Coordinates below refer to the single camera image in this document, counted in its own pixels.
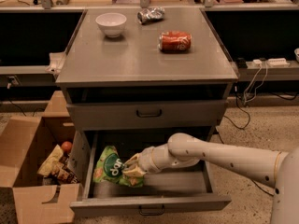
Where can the orange soda can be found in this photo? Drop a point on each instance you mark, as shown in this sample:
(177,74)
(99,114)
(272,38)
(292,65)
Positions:
(174,41)

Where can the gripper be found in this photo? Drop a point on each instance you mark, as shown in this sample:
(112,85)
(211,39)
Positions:
(145,160)

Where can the red apple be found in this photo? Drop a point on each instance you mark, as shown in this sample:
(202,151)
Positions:
(66,147)

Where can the closed grey middle drawer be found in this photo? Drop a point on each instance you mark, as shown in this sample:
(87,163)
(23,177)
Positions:
(139,115)

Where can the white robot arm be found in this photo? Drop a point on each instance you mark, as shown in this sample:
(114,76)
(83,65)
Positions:
(275,169)

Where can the grey metal drawer cabinet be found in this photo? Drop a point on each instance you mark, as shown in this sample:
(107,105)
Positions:
(132,68)

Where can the brown cardboard box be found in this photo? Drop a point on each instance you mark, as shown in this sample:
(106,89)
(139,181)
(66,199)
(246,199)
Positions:
(24,144)

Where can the white ceramic bowl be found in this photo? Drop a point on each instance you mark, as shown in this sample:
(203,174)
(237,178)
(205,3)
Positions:
(111,24)

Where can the open grey bottom drawer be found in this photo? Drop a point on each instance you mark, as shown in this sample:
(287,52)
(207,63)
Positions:
(171,191)

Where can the green rice chip bag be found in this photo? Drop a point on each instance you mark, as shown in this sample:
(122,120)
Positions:
(109,168)

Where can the yellow snack bag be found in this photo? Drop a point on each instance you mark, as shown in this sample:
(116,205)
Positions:
(48,163)

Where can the brown snack packets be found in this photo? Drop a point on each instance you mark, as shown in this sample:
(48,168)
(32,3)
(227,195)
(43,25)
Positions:
(62,173)

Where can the crumpled silver foil bag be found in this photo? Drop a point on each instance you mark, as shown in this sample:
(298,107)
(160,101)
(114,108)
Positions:
(150,14)

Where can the white power strip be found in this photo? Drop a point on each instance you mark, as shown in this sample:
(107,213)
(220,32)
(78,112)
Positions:
(278,62)

